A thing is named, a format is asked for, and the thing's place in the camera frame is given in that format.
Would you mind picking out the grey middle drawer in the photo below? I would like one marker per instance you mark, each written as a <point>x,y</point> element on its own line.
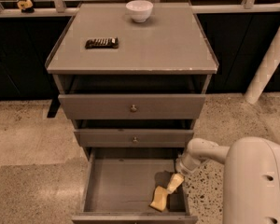
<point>124,137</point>

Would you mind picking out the white ceramic bowl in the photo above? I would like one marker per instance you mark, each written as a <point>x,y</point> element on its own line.
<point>139,10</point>

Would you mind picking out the yellow sponge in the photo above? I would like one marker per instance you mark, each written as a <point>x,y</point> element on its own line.
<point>159,201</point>

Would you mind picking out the grey open bottom drawer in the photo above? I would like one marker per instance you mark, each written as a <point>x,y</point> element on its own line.
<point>120,186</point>

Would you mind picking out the grey drawer cabinet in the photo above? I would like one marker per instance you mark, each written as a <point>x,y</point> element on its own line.
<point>166,54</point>

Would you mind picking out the grey top drawer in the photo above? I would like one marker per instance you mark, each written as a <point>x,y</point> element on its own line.
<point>117,106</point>

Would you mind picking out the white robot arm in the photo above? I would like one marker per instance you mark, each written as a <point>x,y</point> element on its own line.
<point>234,157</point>

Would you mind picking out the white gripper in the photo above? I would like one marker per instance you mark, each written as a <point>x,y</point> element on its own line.
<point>184,165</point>

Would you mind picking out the small yellow figurine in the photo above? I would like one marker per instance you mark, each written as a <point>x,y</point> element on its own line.
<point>25,6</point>

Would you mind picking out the black chocolate bar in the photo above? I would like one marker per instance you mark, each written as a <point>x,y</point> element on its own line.
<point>102,43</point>

